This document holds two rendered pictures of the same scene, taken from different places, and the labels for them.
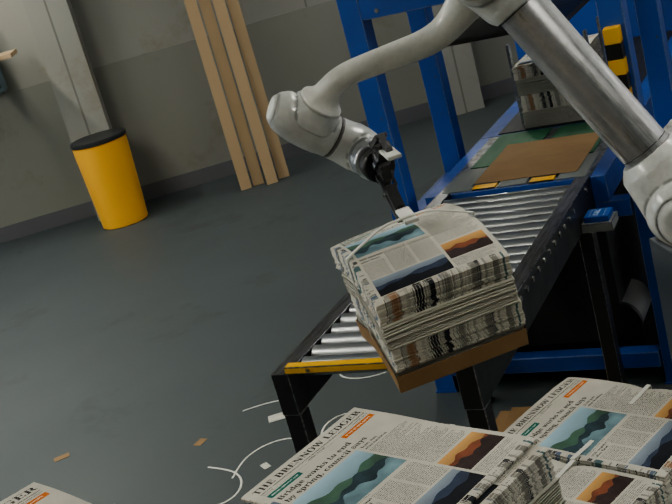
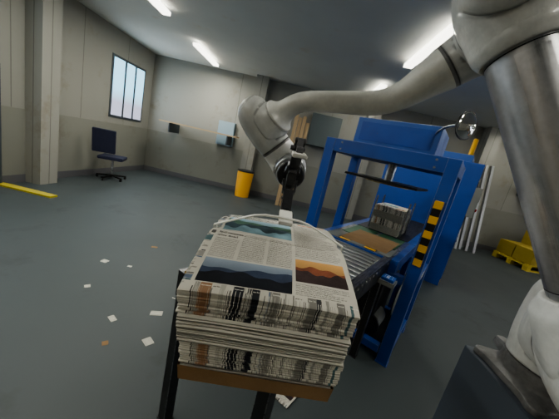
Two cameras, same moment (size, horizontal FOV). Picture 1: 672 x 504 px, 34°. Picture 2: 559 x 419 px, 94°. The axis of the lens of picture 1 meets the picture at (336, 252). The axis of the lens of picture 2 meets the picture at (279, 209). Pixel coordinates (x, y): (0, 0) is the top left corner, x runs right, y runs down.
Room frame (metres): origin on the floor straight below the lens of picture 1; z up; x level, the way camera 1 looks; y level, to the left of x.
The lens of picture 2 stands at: (1.65, -0.20, 1.37)
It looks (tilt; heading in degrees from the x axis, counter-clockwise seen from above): 13 degrees down; 6
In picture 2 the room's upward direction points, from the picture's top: 13 degrees clockwise
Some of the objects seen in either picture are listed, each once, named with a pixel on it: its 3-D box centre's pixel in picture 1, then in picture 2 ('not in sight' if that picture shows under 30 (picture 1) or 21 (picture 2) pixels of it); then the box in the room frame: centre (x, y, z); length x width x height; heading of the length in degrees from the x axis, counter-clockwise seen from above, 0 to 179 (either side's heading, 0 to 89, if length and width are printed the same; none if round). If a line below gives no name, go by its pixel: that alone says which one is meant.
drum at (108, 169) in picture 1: (111, 179); (243, 183); (8.09, 1.45, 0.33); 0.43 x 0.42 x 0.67; 4
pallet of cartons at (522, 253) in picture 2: not in sight; (536, 251); (8.26, -5.66, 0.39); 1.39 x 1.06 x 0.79; 94
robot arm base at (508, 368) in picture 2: not in sight; (536, 370); (2.23, -0.79, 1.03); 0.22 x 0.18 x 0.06; 4
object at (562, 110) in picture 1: (562, 80); (390, 218); (4.45, -1.09, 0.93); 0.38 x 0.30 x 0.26; 151
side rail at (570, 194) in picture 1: (538, 272); (351, 293); (2.94, -0.54, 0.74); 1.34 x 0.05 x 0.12; 151
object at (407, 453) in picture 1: (385, 469); not in sight; (1.50, 0.02, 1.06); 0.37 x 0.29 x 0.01; 43
